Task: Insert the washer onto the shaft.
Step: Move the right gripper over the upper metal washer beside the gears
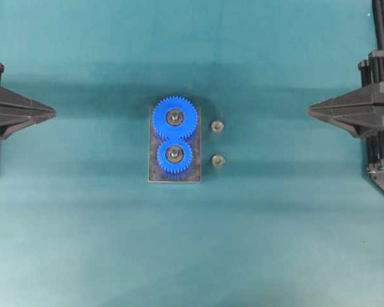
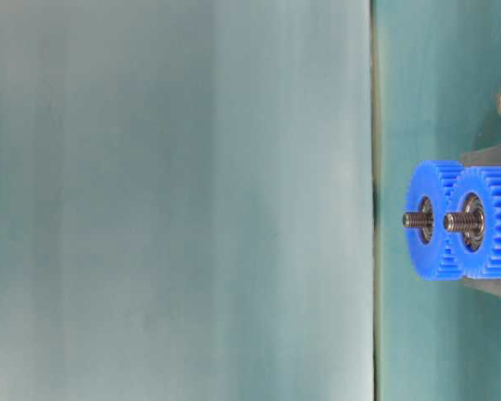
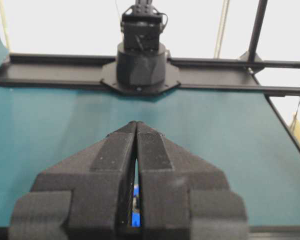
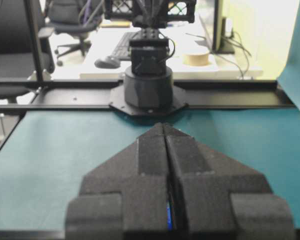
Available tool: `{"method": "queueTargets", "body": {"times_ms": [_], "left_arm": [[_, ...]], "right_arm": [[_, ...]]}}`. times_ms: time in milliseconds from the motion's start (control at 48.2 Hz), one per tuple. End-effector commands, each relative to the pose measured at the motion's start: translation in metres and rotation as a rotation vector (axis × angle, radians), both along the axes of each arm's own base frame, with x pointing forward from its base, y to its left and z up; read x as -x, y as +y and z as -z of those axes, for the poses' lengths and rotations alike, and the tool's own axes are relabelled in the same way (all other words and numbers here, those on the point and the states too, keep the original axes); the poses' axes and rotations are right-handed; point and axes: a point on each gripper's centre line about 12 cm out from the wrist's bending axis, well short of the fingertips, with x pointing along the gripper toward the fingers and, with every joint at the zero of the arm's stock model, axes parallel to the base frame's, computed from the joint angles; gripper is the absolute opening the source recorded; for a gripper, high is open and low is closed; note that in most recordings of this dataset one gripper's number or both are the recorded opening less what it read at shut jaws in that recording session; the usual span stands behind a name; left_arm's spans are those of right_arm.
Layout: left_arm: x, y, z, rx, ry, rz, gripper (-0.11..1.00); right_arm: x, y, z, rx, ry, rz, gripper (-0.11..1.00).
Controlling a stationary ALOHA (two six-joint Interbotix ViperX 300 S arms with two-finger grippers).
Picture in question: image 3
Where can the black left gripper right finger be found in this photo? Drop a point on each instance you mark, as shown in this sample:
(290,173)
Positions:
(184,197)

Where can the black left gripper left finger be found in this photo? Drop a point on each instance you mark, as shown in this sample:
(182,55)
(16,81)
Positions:
(86,196)

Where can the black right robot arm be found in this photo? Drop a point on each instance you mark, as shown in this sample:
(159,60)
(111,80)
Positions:
(142,24)

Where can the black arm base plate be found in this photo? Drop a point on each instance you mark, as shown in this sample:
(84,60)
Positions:
(140,73)

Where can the black aluminium rail frame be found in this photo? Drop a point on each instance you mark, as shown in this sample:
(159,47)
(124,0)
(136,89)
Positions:
(84,72)

